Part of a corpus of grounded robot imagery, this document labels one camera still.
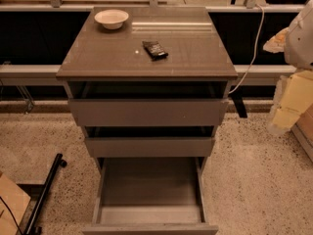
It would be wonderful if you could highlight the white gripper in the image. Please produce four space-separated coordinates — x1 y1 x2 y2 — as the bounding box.
263 0 313 135

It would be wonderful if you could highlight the grey drawer cabinet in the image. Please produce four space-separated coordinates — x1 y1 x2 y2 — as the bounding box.
55 5 239 178

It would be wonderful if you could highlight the top grey drawer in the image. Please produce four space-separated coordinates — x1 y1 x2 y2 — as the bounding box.
68 99 228 126

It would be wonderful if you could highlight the bottom grey open drawer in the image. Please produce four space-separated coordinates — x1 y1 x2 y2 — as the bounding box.
82 158 218 235

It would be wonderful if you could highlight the middle grey drawer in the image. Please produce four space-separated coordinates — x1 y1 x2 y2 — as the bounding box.
85 126 215 158

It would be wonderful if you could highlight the cardboard box right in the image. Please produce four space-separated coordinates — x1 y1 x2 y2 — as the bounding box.
291 105 313 163

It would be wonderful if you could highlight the cardboard box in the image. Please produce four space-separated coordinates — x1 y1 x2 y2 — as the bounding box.
291 105 313 163
0 172 30 235

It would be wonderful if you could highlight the white ceramic bowl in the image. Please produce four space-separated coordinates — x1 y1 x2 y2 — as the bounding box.
94 9 129 30

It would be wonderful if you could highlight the black metal bar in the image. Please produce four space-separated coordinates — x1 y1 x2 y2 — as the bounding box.
23 153 67 235

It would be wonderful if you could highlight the cardboard box left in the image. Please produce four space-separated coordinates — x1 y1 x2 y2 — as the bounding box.
0 172 30 235

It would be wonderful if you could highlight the white cable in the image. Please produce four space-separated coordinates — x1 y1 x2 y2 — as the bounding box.
228 3 266 95

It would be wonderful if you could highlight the black bracket post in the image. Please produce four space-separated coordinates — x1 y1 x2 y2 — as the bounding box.
230 87 247 118

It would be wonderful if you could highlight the black thin cable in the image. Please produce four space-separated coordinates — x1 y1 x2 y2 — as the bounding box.
0 196 24 235

